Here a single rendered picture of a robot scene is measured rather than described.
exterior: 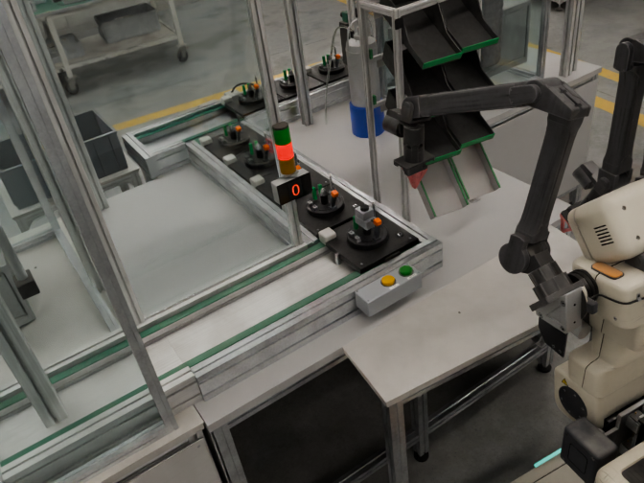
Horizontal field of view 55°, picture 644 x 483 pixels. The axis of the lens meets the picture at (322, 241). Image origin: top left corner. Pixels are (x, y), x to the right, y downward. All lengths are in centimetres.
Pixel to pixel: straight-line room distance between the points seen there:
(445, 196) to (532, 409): 109
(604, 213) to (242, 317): 107
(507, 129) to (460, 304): 138
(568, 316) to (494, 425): 130
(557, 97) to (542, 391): 173
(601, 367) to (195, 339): 114
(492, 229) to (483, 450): 92
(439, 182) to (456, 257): 26
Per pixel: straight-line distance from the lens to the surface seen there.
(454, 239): 225
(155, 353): 194
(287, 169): 191
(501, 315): 196
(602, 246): 156
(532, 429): 278
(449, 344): 187
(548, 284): 153
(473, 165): 226
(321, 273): 205
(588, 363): 181
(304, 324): 185
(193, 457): 187
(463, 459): 267
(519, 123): 324
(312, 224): 219
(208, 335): 193
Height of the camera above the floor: 221
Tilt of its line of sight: 36 degrees down
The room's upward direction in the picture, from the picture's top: 9 degrees counter-clockwise
